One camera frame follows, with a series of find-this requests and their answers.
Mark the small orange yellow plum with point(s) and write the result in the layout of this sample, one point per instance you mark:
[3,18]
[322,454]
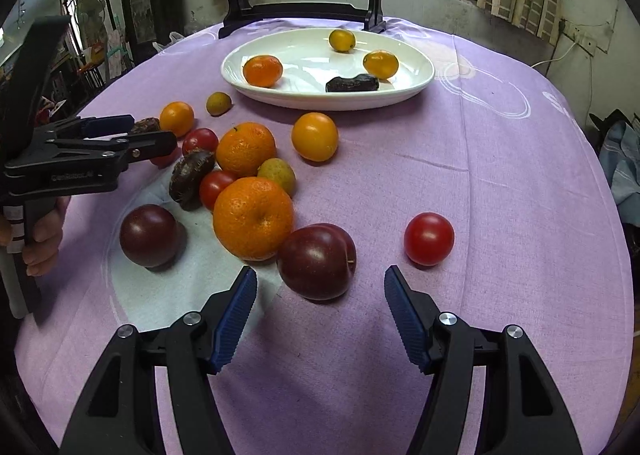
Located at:
[380,64]

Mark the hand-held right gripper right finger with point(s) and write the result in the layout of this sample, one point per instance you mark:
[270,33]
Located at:
[406,320]

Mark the large mandarin orange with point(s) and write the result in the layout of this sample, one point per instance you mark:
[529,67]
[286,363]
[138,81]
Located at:
[253,217]

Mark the white oval plate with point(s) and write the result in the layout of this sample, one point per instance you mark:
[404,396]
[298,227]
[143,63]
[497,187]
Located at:
[310,55]

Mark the large dark red plum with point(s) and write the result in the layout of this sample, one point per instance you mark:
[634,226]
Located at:
[316,261]

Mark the yellow green plum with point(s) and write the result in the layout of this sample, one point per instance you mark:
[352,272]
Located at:
[277,174]

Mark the white plastic bag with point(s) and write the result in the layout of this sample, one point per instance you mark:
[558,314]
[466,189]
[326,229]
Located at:
[170,41]

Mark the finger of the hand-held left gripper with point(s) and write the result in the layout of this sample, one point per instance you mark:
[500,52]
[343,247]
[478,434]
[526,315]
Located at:
[150,145]
[110,124]

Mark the yellow green longan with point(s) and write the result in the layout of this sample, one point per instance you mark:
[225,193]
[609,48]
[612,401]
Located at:
[219,103]

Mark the brown wrinkled date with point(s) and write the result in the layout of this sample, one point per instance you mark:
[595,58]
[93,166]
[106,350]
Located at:
[146,125]

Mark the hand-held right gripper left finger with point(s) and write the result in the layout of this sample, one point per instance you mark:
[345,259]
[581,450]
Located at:
[235,320]

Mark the dark purple plum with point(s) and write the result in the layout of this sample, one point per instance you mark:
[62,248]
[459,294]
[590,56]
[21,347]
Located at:
[148,235]

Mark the person's left hand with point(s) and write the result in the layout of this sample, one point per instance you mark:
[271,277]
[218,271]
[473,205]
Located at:
[47,235]

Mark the yellow kumquat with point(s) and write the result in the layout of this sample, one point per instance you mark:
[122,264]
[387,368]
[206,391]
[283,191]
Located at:
[342,40]

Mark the white wall socket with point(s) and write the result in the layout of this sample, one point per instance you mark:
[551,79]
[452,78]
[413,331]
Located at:
[582,40]

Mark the standing fan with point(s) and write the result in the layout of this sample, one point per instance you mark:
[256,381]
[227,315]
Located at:
[92,5]

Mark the blue cloth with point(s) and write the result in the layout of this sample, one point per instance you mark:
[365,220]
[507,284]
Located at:
[622,170]

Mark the dark wrinkled date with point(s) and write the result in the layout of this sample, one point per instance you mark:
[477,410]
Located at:
[352,83]

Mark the small orange citrus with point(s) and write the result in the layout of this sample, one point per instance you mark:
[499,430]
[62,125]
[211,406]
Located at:
[176,118]

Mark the dark cloth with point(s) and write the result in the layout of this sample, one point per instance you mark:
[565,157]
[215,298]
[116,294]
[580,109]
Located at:
[607,122]

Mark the dark wrinkled passion fruit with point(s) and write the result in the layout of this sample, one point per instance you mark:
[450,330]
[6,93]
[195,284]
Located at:
[187,182]

